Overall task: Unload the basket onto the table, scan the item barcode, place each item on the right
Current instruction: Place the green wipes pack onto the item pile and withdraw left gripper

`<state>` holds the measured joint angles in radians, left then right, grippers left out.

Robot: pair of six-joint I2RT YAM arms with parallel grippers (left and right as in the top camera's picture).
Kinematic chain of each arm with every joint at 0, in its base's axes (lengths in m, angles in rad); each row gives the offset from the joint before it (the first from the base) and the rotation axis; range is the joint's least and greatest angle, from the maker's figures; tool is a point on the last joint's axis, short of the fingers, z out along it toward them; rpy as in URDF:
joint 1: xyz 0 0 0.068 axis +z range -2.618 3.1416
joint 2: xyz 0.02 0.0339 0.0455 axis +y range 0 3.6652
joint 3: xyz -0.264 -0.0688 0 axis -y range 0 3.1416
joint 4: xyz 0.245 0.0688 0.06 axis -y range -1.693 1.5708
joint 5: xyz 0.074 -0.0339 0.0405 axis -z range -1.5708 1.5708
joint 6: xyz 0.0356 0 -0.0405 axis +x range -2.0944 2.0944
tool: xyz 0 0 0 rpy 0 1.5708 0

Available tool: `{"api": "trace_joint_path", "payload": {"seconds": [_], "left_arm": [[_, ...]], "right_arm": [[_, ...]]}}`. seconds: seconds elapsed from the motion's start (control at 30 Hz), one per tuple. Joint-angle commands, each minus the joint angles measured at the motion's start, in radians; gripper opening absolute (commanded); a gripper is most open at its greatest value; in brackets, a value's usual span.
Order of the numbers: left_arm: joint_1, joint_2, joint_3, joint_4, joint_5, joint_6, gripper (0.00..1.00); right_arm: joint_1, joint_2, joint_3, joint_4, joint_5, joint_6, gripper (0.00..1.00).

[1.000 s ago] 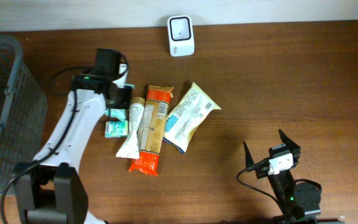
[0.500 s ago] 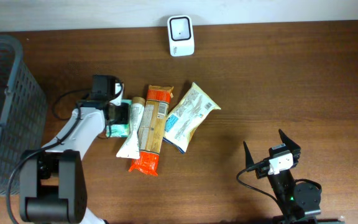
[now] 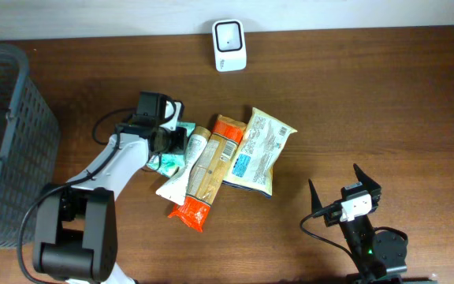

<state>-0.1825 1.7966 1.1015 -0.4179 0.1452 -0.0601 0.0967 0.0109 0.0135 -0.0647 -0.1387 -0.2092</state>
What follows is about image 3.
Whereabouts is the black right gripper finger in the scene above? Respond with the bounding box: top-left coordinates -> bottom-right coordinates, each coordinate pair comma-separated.
353,163 -> 381,193
308,179 -> 322,216

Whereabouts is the white tube with beige cap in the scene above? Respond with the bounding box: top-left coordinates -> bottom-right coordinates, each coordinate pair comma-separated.
155,126 -> 211,206

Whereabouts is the red spaghetti packet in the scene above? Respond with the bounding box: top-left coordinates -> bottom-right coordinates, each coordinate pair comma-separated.
169,115 -> 247,232

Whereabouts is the yellow white snack bag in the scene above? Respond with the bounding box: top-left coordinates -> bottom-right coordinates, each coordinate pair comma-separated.
223,107 -> 297,198

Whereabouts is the small teal tissue pack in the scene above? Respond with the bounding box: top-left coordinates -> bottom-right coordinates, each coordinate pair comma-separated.
146,154 -> 184,178

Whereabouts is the teal wet wipes pack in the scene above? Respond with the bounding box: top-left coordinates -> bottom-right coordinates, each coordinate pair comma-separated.
177,121 -> 196,148

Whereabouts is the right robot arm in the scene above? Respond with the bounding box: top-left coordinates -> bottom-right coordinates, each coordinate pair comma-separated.
300,164 -> 408,283

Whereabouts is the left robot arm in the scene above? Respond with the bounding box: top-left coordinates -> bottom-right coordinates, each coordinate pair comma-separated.
32,123 -> 188,283

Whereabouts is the white barcode scanner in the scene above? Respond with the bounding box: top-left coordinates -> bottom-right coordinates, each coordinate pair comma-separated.
211,19 -> 247,73

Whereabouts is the grey plastic mesh basket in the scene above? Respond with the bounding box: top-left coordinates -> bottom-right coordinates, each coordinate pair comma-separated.
0,44 -> 61,249

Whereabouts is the black left camera cable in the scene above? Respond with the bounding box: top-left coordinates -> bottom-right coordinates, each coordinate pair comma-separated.
16,106 -> 137,284

